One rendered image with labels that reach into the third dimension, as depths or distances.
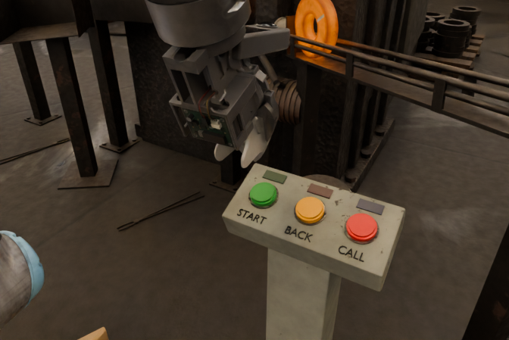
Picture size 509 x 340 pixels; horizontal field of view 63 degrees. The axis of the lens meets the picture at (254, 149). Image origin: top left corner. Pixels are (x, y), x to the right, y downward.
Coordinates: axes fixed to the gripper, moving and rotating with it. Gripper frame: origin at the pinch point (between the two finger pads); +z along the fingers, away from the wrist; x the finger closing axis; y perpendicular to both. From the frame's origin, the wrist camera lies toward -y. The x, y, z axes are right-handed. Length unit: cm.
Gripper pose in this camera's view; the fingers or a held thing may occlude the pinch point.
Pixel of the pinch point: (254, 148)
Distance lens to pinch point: 55.0
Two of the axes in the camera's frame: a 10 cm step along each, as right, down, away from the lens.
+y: -4.5, 7.1, -5.4
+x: 8.7, 2.3, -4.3
